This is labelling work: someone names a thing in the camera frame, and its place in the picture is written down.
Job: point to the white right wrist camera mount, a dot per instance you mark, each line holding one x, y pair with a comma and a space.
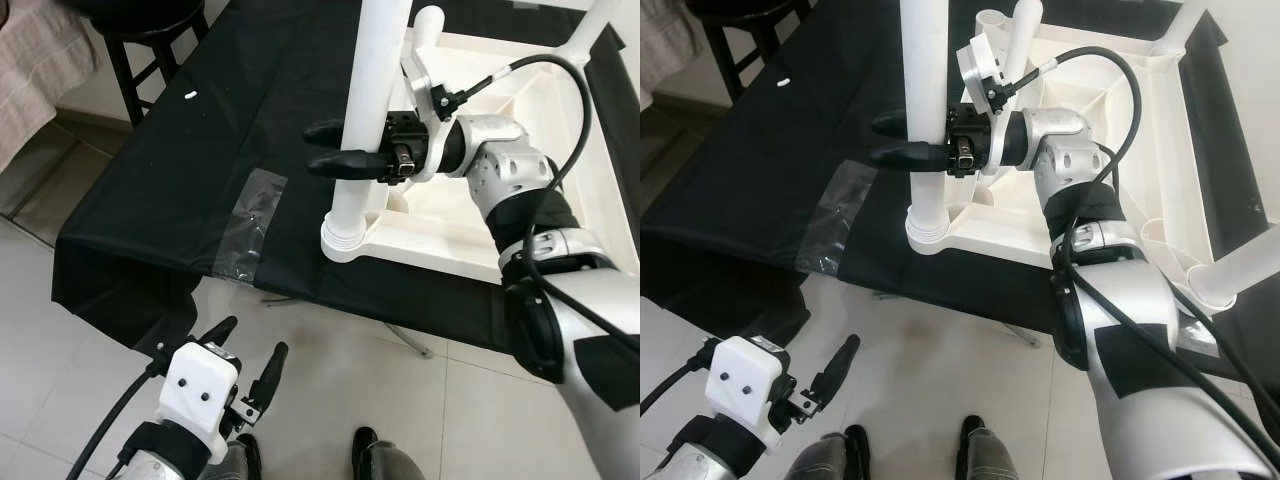
978, 65
418, 85

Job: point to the clear plastic bag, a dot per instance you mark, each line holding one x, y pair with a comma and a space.
835, 215
250, 225

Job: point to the black tablecloth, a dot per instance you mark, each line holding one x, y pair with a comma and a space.
760, 160
200, 150

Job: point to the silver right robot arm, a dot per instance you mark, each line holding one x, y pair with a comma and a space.
1070, 135
510, 170

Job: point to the grey robot right foot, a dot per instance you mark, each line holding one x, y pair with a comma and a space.
990, 460
385, 465

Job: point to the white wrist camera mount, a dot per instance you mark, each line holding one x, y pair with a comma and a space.
418, 85
978, 65
745, 380
200, 385

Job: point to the clear tape patch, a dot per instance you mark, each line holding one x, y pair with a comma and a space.
1200, 335

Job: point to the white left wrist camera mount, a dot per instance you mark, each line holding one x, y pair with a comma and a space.
745, 380
200, 385

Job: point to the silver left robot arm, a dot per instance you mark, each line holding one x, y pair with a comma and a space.
160, 465
700, 465

